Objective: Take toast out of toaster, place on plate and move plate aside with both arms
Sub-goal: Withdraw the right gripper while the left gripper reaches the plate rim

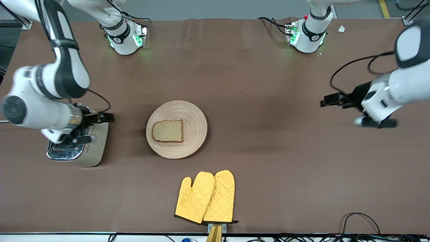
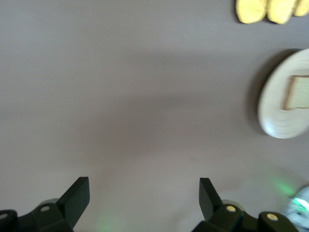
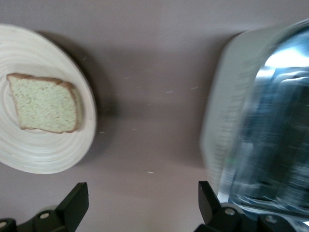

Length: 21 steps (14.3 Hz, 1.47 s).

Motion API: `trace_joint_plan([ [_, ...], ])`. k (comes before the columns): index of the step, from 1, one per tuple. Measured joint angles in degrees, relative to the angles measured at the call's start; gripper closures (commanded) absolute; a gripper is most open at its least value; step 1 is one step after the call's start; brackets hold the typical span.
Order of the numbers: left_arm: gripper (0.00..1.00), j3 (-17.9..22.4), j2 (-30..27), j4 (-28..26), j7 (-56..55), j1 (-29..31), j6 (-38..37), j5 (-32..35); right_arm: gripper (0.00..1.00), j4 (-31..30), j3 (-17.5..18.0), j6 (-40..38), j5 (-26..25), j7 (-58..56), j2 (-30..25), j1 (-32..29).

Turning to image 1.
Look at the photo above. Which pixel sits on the brown table mat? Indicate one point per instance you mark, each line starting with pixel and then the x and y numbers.
pixel 268 101

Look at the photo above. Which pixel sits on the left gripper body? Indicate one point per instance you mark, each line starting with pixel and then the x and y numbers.
pixel 357 94

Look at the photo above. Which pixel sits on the beige chrome two-slot toaster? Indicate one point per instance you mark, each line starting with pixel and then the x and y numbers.
pixel 95 151

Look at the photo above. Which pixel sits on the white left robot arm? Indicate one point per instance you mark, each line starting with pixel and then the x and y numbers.
pixel 413 80

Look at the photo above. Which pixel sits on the brown bread toast slice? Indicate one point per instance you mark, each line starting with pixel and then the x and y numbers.
pixel 168 131

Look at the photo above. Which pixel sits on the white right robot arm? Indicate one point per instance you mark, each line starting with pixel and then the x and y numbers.
pixel 67 67

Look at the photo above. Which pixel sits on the yellow quilted oven mitt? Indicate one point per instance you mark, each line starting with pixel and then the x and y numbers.
pixel 195 198
pixel 221 198

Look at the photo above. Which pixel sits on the wooden stick on metal bracket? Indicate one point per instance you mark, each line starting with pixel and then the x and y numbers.
pixel 215 233

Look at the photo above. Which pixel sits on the round wooden plate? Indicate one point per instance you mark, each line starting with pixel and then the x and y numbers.
pixel 196 129

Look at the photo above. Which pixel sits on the small white paper scrap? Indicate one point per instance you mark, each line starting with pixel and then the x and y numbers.
pixel 341 29

